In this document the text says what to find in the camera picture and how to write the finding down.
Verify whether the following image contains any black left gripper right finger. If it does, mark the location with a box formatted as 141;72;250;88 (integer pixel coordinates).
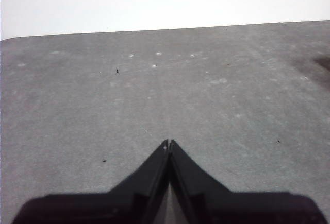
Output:
170;139;324;224

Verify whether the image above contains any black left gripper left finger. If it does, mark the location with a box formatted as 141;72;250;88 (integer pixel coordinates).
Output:
11;139;170;224

